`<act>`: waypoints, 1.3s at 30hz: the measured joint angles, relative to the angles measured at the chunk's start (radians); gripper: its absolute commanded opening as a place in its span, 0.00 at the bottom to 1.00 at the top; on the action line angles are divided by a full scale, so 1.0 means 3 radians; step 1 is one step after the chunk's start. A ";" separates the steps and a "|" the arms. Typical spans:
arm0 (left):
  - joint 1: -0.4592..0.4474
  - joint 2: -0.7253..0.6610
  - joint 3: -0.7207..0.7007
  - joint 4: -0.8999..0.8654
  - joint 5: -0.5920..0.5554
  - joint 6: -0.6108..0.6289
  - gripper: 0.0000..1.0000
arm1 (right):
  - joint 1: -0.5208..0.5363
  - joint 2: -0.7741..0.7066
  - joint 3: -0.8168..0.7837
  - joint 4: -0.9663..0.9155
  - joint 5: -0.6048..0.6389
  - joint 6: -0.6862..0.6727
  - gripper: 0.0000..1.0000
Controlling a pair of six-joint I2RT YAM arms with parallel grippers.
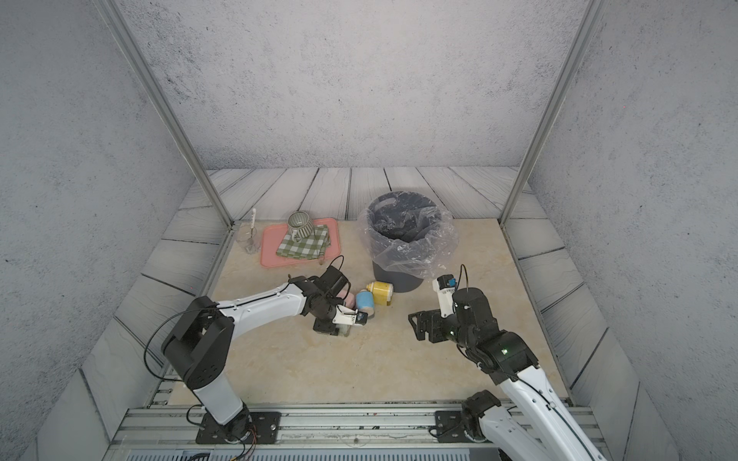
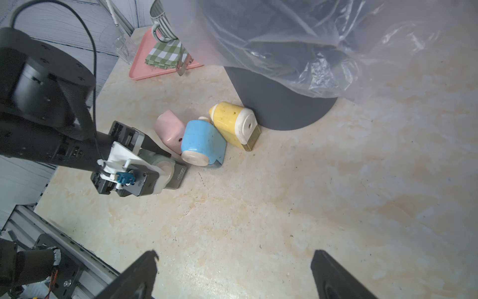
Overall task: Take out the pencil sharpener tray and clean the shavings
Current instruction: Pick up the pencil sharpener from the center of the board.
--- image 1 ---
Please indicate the clear plastic bin liner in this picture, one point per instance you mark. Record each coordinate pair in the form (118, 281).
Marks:
(446, 241)

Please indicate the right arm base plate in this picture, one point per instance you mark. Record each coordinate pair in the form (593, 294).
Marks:
(454, 426)

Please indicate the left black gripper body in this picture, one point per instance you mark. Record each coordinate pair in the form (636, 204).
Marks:
(327, 326)

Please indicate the right metal frame post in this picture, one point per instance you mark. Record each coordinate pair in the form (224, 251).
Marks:
(592, 15)

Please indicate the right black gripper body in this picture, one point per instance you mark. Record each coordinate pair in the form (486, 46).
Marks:
(442, 328)

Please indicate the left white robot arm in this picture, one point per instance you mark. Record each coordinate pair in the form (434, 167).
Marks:
(198, 345)

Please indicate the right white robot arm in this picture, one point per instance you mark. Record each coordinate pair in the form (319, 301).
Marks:
(465, 318)

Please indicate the green white pencil sharpener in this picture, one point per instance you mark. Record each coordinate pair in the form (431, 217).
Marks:
(342, 330)

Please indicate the green checkered cloth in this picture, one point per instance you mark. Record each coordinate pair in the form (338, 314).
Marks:
(311, 247)

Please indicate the blue pencil sharpener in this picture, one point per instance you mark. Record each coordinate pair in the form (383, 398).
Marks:
(364, 302)

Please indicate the metal frame post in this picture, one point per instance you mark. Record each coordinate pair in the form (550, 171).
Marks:
(592, 15)
(126, 42)

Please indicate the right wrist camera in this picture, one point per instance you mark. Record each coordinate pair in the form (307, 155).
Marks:
(444, 287)

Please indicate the aluminium mounting rail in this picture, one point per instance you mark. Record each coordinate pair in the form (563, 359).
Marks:
(354, 431)

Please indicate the pink pencil sharpener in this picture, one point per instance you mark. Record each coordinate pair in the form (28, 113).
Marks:
(348, 298)

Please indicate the pink plastic tray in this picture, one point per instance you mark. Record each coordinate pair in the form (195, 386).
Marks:
(273, 235)

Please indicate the ribbed grey cup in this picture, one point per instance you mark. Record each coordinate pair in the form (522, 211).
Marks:
(300, 226)

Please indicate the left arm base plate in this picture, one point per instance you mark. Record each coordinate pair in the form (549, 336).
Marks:
(258, 428)

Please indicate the dark grey trash bin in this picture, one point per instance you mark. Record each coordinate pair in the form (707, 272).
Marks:
(398, 230)

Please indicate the left metal frame post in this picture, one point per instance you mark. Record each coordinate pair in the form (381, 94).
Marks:
(126, 42)

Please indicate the clear glass with stick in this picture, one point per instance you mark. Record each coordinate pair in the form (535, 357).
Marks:
(248, 235)

